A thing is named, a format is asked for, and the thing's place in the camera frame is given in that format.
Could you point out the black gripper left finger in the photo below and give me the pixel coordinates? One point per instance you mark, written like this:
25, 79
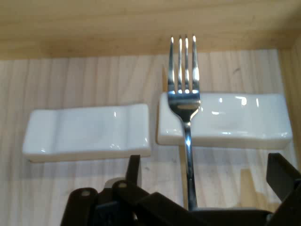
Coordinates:
113, 207

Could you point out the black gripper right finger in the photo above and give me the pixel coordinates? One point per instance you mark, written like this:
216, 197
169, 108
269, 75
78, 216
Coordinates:
289, 188

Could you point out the white ceramic cutlery rest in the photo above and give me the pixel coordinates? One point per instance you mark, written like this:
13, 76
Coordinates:
235, 122
87, 131

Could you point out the silver metal fork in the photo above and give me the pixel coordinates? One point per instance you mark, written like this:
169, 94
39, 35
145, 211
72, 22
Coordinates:
184, 106

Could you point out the light wooden drawer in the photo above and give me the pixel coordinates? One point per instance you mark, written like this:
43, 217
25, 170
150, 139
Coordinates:
141, 23

